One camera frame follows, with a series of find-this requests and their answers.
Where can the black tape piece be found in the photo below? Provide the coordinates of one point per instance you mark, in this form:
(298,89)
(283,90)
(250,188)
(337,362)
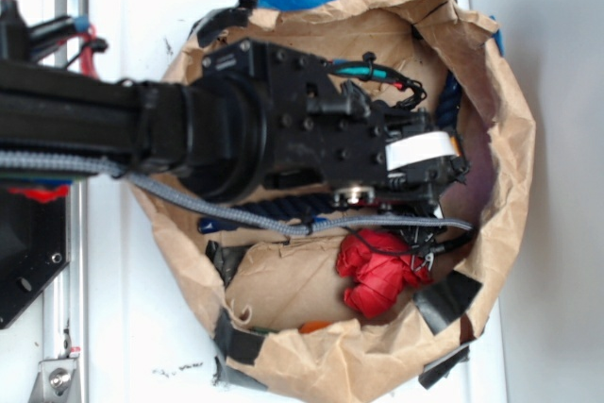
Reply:
(231,342)
(441,304)

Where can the black tape piece left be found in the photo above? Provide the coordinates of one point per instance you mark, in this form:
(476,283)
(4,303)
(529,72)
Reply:
(231,342)

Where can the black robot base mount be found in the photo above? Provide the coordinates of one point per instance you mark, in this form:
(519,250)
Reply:
(33,251)

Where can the brown paper bag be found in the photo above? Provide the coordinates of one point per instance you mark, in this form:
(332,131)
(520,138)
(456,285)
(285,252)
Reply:
(284,282)

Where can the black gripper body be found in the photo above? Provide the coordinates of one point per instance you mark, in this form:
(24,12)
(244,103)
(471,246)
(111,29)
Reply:
(287,120)

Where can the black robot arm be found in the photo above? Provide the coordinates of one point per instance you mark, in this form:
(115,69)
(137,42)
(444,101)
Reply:
(147,128)

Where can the crumpled red paper ball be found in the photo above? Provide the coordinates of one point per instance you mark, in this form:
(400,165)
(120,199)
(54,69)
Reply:
(381,266)

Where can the aluminium extrusion rail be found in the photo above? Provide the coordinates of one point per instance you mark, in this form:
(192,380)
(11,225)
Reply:
(63,316)

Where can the black tape piece right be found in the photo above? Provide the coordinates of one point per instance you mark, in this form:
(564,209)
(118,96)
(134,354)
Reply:
(441,304)

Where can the metal corner bracket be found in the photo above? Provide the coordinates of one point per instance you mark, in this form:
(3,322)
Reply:
(57,381)

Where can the orange cylinder object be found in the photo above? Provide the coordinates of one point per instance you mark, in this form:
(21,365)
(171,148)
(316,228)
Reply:
(312,326)

